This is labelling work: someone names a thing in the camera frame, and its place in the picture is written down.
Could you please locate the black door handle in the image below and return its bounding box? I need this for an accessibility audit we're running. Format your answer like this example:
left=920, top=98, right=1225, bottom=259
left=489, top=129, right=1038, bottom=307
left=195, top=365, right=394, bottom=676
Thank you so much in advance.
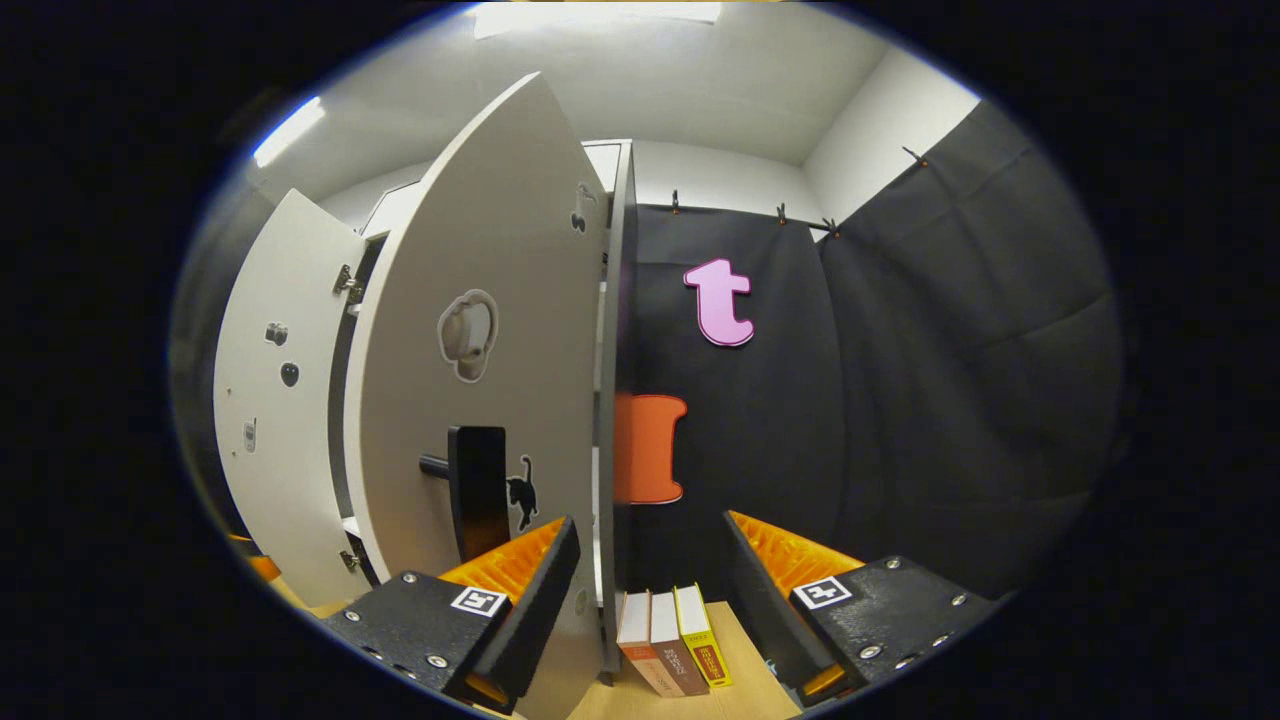
left=420, top=425, right=511, bottom=563

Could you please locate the white shoe cabinet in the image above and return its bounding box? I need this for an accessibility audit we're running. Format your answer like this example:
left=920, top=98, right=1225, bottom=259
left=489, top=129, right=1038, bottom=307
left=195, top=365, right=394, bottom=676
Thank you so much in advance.
left=212, top=72, right=641, bottom=720

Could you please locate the orange and white book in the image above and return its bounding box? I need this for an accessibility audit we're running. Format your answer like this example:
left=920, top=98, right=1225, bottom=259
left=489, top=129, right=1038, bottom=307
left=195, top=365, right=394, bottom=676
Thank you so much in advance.
left=617, top=590, right=675, bottom=698

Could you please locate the ceiling light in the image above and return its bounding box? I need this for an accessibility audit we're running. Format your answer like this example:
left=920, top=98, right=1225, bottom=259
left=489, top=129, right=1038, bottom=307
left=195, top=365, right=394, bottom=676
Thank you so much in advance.
left=252, top=96, right=326, bottom=168

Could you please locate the brown book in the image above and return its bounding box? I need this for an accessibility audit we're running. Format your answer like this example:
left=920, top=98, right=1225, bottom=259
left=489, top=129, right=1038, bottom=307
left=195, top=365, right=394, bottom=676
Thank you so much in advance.
left=650, top=592, right=711, bottom=698

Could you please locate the black backdrop cloth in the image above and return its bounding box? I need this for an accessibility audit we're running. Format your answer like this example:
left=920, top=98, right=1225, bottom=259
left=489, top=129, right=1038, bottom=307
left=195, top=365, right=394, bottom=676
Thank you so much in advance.
left=622, top=203, right=849, bottom=606
left=818, top=98, right=1126, bottom=601

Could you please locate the yellow book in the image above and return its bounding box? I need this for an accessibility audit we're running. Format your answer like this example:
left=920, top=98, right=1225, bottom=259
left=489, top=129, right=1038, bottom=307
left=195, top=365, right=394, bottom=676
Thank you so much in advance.
left=675, top=584, right=733, bottom=689

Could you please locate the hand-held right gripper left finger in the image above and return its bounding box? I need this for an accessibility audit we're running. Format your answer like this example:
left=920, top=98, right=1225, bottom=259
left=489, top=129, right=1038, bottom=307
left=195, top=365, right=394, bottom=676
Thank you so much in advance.
left=320, top=515, right=583, bottom=716

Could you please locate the white cabinet door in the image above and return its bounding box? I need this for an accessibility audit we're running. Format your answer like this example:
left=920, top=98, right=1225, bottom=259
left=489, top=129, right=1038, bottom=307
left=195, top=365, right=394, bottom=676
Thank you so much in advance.
left=212, top=188, right=371, bottom=609
left=343, top=72, right=611, bottom=720

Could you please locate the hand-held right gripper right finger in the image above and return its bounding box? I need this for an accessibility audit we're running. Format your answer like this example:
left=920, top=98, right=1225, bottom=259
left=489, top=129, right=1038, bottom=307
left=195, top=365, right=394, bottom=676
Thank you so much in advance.
left=722, top=510, right=1011, bottom=713

